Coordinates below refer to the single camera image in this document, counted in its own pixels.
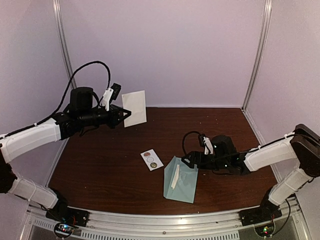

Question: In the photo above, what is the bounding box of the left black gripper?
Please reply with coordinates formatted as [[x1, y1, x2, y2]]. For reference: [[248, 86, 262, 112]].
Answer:
[[79, 105, 131, 130]]

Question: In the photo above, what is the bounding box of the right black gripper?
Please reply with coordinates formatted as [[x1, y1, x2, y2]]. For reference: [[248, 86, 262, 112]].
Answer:
[[182, 151, 229, 170]]

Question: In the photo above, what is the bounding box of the beige decorated lined sheet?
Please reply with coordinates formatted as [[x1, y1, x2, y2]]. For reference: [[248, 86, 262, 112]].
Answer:
[[121, 90, 147, 128]]

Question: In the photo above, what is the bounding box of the light blue envelope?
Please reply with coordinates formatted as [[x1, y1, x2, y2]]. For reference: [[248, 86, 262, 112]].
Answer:
[[163, 156, 198, 204]]

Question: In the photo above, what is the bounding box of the white letter paper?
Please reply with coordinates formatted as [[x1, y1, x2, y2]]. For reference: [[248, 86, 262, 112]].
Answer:
[[170, 164, 180, 190]]

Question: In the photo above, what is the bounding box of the white sticker sheet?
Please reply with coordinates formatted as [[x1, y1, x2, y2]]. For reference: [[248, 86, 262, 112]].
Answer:
[[140, 149, 164, 171]]

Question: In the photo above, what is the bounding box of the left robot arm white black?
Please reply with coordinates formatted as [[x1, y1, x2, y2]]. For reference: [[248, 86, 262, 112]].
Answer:
[[0, 83, 132, 222]]

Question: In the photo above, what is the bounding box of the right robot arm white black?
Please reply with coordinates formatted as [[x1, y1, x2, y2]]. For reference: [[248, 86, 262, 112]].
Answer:
[[181, 124, 320, 221]]

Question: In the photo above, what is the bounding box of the right circuit board with LEDs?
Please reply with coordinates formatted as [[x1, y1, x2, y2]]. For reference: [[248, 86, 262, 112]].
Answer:
[[259, 226, 275, 236]]

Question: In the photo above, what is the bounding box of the circuit board with leds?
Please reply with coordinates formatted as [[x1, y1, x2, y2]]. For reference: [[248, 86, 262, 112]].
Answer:
[[57, 224, 74, 234], [259, 226, 275, 236]]

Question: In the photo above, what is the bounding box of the left circuit board with LEDs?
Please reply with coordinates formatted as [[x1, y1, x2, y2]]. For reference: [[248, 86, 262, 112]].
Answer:
[[57, 224, 74, 234]]

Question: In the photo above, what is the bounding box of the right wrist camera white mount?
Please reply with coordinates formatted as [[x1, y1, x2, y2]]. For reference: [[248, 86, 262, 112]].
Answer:
[[198, 134, 214, 155]]

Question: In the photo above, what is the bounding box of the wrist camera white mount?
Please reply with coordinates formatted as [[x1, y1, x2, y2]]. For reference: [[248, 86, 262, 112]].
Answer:
[[198, 134, 214, 155], [100, 83, 122, 112]]

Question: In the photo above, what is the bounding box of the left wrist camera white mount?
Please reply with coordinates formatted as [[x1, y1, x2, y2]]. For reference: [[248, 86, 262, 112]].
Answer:
[[100, 83, 122, 112]]

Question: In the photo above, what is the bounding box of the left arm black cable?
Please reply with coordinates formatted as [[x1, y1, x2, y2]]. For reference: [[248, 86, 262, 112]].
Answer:
[[56, 60, 112, 113]]

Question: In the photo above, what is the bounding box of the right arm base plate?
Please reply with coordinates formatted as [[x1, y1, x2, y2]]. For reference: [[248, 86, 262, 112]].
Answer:
[[239, 207, 282, 226]]

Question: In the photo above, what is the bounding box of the left aluminium frame post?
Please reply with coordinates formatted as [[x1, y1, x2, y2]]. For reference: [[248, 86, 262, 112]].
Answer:
[[52, 0, 84, 112]]

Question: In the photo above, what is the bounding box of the aluminium frame post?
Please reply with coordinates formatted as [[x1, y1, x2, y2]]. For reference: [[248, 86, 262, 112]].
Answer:
[[241, 0, 273, 113], [52, 0, 84, 112]]

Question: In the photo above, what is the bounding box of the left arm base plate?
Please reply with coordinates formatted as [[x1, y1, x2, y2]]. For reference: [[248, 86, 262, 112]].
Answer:
[[45, 208, 90, 227]]

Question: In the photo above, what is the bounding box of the front aluminium rail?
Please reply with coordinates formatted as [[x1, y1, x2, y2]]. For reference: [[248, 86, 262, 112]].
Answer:
[[18, 197, 312, 240]]

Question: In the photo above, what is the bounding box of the right aluminium frame post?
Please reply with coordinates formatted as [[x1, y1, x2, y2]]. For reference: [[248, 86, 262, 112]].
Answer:
[[241, 0, 273, 113]]

